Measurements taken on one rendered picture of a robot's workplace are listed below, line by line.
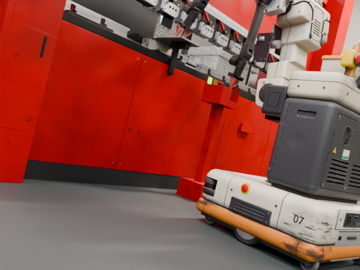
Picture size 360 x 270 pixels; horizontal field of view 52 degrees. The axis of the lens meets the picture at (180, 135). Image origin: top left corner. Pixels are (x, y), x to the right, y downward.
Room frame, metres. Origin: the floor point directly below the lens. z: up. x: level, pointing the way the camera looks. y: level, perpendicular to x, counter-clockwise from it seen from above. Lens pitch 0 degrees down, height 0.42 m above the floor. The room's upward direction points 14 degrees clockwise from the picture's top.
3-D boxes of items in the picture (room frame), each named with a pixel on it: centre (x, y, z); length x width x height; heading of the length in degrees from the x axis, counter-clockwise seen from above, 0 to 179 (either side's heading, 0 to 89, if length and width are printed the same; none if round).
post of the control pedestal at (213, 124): (2.53, -0.21, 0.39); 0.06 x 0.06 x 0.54; 49
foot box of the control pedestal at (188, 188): (2.51, -0.23, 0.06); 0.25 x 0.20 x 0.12; 49
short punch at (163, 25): (2.54, 0.28, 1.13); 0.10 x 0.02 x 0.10; 137
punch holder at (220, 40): (2.96, -0.12, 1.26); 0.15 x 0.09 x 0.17; 137
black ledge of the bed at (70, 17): (2.99, -0.20, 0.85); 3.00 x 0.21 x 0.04; 137
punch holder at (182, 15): (2.67, 0.16, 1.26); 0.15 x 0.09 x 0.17; 137
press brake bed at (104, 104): (2.99, -0.20, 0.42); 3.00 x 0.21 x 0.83; 137
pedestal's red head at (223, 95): (2.53, -0.21, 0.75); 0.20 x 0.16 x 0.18; 139
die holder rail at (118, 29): (2.14, 0.65, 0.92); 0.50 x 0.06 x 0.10; 137
